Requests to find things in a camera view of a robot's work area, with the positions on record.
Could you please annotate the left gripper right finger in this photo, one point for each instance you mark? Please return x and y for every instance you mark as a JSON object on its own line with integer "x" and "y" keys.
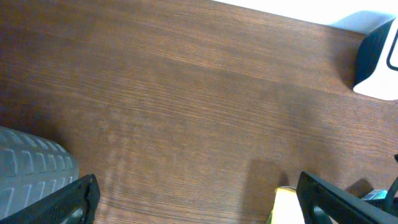
{"x": 322, "y": 202}

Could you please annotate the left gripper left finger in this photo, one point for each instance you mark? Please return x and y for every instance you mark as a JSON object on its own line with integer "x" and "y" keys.
{"x": 75, "y": 203}

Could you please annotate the green tea carton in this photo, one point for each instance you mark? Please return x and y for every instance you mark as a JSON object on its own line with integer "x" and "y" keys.
{"x": 286, "y": 208}

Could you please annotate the white barcode scanner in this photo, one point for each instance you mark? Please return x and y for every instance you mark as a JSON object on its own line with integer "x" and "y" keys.
{"x": 376, "y": 63}

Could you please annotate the grey plastic mesh basket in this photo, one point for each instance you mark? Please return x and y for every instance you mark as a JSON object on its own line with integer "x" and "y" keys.
{"x": 31, "y": 169}

